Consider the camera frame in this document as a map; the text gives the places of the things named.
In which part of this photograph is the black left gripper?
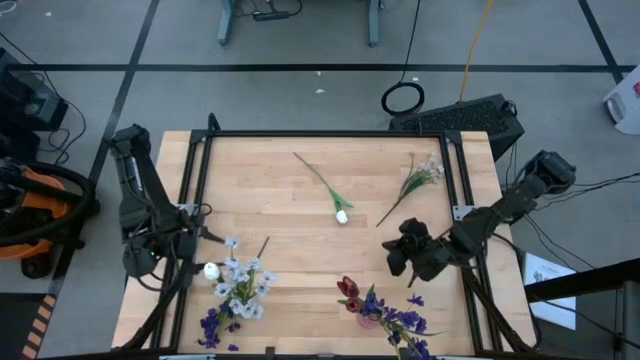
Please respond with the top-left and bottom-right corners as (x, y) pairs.
(167, 219), (226, 276)

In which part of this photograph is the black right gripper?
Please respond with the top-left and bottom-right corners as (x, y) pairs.
(382, 217), (454, 282)

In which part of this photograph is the light blue artificial flower bunch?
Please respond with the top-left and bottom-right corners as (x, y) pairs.
(214, 236), (276, 321)

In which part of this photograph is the dark red artificial tulip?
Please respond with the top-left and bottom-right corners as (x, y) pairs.
(336, 275), (361, 299)

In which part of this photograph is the purple artificial flower bunch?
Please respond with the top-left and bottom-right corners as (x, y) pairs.
(359, 291), (444, 360)
(196, 236), (270, 352)

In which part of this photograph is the pink glass vase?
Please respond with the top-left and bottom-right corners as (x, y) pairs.
(355, 312), (382, 330)

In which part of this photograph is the small white artificial flower bunch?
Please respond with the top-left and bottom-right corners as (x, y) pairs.
(375, 152), (446, 229)

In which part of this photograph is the white printed paper sheet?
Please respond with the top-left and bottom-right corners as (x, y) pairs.
(522, 252), (579, 331)

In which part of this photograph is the black computer tower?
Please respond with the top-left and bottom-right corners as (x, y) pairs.
(388, 93), (526, 162)

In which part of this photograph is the orange and black vacuum cleaner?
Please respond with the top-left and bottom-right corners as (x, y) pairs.
(0, 157), (99, 279)

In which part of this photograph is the black metal beam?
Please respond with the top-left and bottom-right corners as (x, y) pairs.
(523, 257), (640, 305)

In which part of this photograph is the black mat with orange stripes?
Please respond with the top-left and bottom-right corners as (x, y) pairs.
(0, 292), (59, 360)

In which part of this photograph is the grey metal desk leg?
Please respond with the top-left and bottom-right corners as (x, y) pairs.
(216, 0), (240, 47)
(366, 0), (385, 49)

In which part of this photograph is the black equipment case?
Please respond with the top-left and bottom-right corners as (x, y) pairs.
(0, 47), (70, 134)

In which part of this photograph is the black power strip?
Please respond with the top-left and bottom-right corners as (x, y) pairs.
(252, 9), (292, 23)

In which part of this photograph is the white plastic container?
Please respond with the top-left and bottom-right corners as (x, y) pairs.
(602, 64), (640, 136)

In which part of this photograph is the black aluminium table frame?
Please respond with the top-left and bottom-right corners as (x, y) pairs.
(112, 112), (541, 360)

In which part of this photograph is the black cable with coil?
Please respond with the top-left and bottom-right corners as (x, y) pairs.
(380, 0), (426, 117)

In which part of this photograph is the yellow cable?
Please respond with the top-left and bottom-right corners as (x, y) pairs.
(458, 0), (495, 101)

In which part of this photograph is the grey metal post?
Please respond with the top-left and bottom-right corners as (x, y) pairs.
(617, 279), (640, 360)

